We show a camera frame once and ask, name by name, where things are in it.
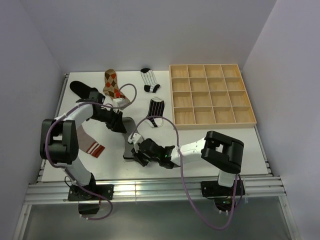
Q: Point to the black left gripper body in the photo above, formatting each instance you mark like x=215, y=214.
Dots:
x=108, y=117

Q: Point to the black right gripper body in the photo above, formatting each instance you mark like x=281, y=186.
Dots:
x=144, y=159

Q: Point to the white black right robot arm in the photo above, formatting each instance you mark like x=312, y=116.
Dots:
x=220, y=150

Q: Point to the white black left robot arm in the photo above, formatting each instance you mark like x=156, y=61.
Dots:
x=59, y=142

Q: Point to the brown orange argyle sock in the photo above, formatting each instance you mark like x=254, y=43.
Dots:
x=111, y=87

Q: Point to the taupe sock red stripes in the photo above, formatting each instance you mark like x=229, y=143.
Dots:
x=88, y=144

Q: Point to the black pinstriped sock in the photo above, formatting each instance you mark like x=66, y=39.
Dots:
x=156, y=108

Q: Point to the black sock white stripes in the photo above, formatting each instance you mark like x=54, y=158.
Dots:
x=81, y=90

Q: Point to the white sock black toe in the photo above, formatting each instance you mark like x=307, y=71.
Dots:
x=150, y=82

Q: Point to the wooden compartment tray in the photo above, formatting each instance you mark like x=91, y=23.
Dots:
x=205, y=96

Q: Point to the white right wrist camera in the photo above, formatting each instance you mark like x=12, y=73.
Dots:
x=135, y=138

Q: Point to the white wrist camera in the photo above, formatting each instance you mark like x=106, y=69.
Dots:
x=135, y=138
x=119, y=103

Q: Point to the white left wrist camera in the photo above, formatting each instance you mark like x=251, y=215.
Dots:
x=119, y=103

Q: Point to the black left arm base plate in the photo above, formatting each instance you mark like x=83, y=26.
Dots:
x=99, y=192

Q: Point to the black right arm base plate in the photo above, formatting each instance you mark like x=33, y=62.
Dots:
x=211, y=189

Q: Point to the black box under rail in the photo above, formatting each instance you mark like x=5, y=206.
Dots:
x=88, y=208

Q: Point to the aluminium table edge rail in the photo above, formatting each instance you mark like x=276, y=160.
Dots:
x=148, y=190

